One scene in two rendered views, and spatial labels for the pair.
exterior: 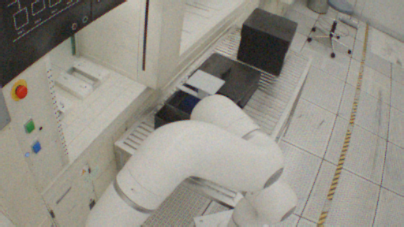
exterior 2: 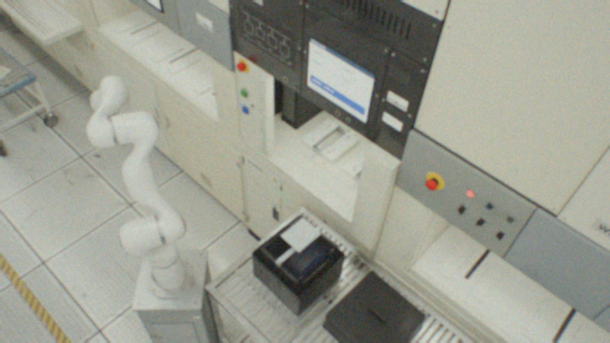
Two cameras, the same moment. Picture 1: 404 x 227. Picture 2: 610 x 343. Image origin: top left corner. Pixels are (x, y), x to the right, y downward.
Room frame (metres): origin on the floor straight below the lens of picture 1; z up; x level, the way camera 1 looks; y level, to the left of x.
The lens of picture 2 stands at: (1.44, -0.97, 2.67)
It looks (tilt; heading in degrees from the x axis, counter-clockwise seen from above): 50 degrees down; 108
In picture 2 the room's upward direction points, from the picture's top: 4 degrees clockwise
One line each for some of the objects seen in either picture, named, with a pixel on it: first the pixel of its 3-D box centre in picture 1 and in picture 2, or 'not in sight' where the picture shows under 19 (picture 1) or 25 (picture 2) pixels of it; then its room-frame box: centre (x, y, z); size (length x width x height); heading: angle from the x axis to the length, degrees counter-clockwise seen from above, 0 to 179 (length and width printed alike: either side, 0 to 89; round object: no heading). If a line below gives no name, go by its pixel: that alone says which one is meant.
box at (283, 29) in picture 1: (267, 39); not in sight; (1.85, -0.31, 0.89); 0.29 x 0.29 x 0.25; 72
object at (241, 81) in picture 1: (225, 80); (375, 318); (1.47, -0.09, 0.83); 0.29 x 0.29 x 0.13; 67
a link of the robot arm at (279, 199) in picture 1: (264, 205); (149, 241); (0.59, -0.24, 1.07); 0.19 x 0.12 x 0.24; 43
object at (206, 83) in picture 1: (200, 111); (299, 254); (1.10, 0.01, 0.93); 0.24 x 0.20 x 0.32; 67
